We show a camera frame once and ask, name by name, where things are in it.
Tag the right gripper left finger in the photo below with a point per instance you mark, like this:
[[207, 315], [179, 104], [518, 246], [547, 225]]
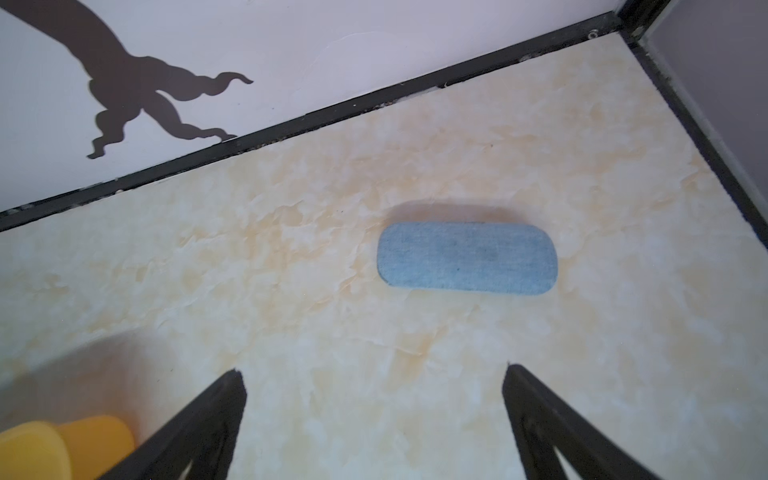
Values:
[[197, 443]]

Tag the yellow plastic storage tray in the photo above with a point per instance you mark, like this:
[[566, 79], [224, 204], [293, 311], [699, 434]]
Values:
[[82, 449]]

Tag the blue glasses case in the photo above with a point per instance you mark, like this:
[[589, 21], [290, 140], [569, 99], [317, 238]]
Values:
[[505, 258]]

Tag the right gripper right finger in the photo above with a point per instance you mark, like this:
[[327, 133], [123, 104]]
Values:
[[546, 428]]

